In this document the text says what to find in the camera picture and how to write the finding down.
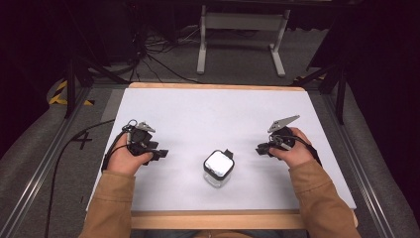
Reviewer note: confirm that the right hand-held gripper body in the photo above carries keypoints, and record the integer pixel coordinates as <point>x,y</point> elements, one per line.
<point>283,132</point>

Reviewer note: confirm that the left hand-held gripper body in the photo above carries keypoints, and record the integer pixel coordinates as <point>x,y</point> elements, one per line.
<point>140,137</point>

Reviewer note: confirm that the clear square jar white lid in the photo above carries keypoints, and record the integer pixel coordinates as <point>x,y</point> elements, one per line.
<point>218,168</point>

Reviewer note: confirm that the person's right hand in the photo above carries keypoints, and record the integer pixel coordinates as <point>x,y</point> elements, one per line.
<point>295,150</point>

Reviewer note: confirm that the person's left hand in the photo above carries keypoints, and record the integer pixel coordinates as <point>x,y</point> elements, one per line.
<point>127,158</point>

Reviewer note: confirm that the white table mat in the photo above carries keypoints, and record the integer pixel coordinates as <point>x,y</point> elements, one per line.
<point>218,119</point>

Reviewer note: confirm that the black tripod stand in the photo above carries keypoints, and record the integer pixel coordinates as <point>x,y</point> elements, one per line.
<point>82,69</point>
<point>333,86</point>

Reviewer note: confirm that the yellow black floor tape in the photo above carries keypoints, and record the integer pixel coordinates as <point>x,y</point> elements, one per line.
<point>64,95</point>

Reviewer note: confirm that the white metal stand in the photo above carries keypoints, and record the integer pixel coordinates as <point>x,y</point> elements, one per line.
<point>242,36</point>

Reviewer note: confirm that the aluminium floor rail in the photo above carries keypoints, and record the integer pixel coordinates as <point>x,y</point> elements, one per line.
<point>358,172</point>
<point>36,172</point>

